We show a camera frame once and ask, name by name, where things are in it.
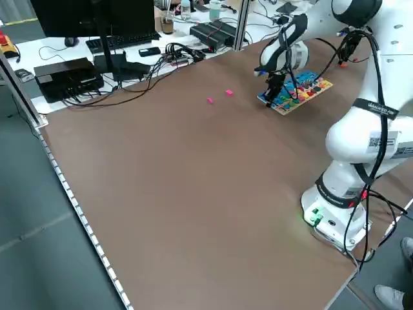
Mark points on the black monitor stand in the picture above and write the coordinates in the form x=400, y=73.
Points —
x=122, y=68

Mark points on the pink rectangle piece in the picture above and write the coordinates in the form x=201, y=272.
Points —
x=229, y=92

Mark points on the white green cup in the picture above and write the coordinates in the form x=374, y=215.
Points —
x=215, y=11

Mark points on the blue wooden toy board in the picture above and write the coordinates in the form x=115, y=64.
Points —
x=309, y=92

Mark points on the black computer monitor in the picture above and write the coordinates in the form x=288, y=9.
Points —
x=96, y=16

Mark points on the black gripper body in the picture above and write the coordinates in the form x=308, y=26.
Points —
x=353, y=40
x=277, y=80

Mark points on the aluminium frame post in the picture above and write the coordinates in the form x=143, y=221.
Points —
x=241, y=29
x=19, y=93

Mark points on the black finned power supply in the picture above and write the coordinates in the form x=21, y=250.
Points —
x=213, y=32

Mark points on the brown glass jar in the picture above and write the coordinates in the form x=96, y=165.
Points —
x=167, y=26

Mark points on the black keyboard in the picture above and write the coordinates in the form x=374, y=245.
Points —
x=129, y=40

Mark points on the black computer mouse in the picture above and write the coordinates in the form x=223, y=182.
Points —
x=71, y=41

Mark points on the pink number one piece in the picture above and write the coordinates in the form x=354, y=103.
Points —
x=210, y=100

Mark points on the grey shoe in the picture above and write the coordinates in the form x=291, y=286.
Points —
x=387, y=295
x=408, y=250

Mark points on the black box device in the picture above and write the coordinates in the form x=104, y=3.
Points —
x=64, y=74

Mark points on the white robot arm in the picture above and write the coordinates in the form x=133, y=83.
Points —
x=355, y=145

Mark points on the black phone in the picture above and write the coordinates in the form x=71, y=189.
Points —
x=149, y=51

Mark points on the red emergency stop button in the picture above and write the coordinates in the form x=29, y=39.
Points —
x=3, y=38

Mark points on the clear plastic bottle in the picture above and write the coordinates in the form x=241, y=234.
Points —
x=185, y=11

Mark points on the black USB hub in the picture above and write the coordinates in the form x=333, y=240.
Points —
x=177, y=56

